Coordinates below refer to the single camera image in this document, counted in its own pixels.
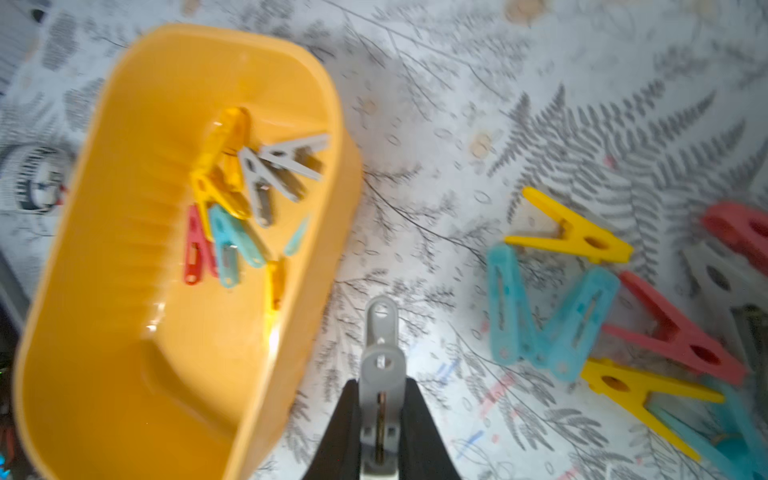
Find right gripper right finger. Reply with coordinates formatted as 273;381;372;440
398;377;460;480

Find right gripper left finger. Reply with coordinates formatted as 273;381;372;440
303;379;361;480

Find grey clothespin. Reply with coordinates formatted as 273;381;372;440
358;296;406;479
683;239;767;372
238;147;317;228

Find yellow plastic storage tray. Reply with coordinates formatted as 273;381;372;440
13;24;362;479

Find teal clothespin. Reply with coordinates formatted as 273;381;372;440
486;243;538;366
208;205;266;288

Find yellow clothespin pile top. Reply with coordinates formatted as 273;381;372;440
504;186;634;264

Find teal clothespin on table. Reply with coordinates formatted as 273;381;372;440
486;243;538;366

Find yellow clothespin lower table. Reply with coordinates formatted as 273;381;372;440
581;359;725;461

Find red clothespin on table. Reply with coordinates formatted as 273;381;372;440
602;271;747;387

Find grey clothespin on table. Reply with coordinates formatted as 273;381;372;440
683;239;767;372

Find red clothespin far pair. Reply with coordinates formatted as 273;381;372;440
701;201;767;275

